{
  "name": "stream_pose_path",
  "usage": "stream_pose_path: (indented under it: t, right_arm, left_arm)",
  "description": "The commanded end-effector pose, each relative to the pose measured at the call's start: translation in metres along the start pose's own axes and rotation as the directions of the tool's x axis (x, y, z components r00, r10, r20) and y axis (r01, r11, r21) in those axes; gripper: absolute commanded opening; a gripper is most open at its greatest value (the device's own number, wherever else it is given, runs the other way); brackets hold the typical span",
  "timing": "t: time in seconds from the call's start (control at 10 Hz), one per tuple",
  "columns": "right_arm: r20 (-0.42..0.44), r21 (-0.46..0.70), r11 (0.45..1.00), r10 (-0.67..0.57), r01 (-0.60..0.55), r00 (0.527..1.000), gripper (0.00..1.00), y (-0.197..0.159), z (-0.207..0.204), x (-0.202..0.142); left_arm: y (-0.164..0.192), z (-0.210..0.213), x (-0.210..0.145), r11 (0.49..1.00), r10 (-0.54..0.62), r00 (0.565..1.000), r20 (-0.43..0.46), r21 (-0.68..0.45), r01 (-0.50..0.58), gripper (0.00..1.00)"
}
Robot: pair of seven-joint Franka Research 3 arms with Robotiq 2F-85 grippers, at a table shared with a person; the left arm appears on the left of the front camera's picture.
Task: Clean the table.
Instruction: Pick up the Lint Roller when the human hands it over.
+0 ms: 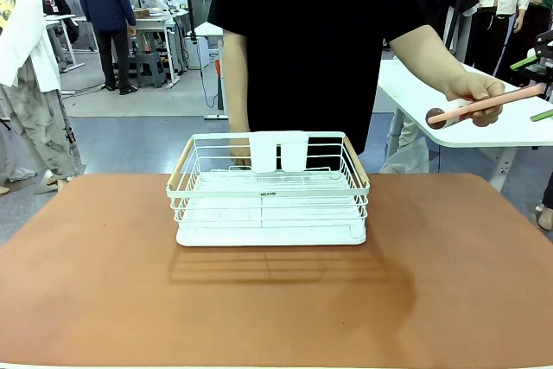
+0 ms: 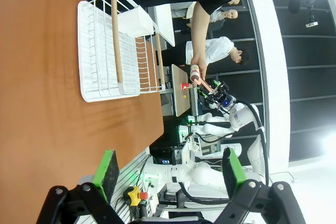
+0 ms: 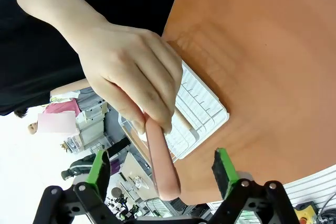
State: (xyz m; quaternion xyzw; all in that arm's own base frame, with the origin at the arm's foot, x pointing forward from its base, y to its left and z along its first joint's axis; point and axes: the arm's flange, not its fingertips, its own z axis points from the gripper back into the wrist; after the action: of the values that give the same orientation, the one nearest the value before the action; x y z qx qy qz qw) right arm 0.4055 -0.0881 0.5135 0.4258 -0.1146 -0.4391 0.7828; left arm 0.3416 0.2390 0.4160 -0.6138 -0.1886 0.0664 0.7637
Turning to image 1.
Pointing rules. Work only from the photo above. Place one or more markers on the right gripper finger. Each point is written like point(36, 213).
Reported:
point(543, 115)
point(542, 47)

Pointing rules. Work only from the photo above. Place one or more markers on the person's right forearm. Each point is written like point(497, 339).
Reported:
point(237, 92)

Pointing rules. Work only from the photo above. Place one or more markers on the person's left forearm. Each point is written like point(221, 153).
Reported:
point(425, 58)

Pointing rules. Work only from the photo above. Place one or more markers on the person's left hand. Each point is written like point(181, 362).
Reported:
point(477, 86)

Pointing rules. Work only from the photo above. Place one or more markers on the person's right hand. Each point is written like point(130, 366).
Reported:
point(239, 156)

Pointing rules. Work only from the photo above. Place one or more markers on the black slanted stand pole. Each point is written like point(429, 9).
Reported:
point(451, 32)

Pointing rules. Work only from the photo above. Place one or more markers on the large white table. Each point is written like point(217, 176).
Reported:
point(415, 92)

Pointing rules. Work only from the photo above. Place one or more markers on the person in black t-shirt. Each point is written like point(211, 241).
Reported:
point(311, 40)

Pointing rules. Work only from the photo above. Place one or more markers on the white plastic utensil holder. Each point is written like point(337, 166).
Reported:
point(263, 153)

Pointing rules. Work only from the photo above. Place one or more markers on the white workbench desk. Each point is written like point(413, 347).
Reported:
point(155, 21)

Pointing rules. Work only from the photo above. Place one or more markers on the grey step stool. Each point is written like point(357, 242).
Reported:
point(151, 66)

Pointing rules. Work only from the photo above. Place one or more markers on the cardboard box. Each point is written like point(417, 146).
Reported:
point(141, 13)

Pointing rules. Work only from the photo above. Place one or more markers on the small white desk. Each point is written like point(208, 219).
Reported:
point(58, 18)

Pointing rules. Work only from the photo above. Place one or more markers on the seated bystander in black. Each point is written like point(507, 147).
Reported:
point(56, 1)

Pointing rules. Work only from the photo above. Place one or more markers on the bystander in white printed jacket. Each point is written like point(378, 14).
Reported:
point(26, 40)

